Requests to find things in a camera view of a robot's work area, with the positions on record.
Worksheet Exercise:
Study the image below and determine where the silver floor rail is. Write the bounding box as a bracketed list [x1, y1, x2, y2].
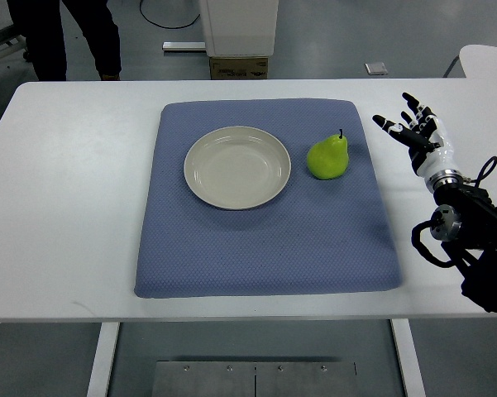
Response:
[162, 41, 206, 52]

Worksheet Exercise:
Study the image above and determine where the blue textured mat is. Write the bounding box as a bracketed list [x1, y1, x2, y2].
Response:
[135, 98, 402, 298]

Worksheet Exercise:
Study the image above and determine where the small grey floor plate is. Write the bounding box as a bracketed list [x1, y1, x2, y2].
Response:
[364, 62, 389, 75]

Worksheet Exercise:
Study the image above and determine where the grey wheeled cart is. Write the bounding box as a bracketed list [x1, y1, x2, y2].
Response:
[0, 24, 27, 59]

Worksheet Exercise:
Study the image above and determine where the white table leg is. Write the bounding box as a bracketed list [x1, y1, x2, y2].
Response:
[389, 318, 426, 397]
[86, 322, 120, 397]

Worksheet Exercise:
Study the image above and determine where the metal base plate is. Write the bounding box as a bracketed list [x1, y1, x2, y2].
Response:
[152, 361, 359, 396]

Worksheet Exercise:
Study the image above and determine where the right white table leg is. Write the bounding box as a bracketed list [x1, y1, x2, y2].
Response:
[389, 318, 426, 397]

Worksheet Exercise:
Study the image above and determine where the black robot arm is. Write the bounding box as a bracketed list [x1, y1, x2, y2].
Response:
[411, 156, 497, 313]

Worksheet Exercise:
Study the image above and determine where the beige round plate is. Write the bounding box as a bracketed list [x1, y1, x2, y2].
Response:
[184, 126, 292, 210]

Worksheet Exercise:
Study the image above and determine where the green pear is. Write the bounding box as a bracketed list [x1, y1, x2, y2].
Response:
[307, 129, 349, 180]

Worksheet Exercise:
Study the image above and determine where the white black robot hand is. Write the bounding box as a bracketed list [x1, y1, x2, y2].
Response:
[372, 93, 463, 193]

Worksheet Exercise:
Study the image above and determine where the cardboard box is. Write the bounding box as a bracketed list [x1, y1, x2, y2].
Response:
[209, 57, 269, 80]

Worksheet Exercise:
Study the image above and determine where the white side table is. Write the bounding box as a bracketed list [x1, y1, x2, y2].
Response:
[459, 45, 497, 79]

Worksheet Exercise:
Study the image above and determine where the left white table leg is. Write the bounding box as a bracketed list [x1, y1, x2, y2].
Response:
[86, 322, 120, 397]

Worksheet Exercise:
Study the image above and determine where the person in dark trousers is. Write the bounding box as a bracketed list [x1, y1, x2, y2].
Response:
[6, 0, 122, 82]

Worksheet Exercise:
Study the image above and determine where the black floor cable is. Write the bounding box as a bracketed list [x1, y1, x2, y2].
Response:
[138, 0, 201, 30]

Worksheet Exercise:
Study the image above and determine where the white machine cabinet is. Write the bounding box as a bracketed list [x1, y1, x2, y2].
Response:
[198, 0, 279, 57]

